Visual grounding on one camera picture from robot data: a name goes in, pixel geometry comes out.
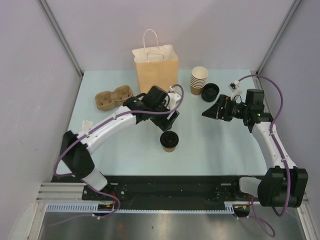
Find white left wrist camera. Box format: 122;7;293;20
165;86;182;110

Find stack of black cup lids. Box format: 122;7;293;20
201;83;220;103

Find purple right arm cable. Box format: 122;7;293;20
236;74;292;238

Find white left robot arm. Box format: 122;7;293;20
57;84;185;200

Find black coffee cup lid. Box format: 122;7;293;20
160;130;179;149

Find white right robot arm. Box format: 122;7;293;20
202;89;309;208

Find stack of brown paper cups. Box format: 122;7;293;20
190;66;209;96

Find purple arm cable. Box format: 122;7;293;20
236;74;292;238
52;83;186;178

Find brown paper coffee cup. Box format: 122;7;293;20
163;145;176;153

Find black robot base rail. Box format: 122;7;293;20
51;174;261;211

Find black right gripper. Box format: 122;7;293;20
202;94;250;122

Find white slotted cable duct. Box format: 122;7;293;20
46;201;251;215

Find brown cardboard cup carrier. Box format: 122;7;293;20
95;85;134;112

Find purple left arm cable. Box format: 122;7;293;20
52;83;186;178

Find brown paper bag white handles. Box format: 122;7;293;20
132;29;179;93

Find white wrapped straws bundle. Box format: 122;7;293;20
81;120;94;131

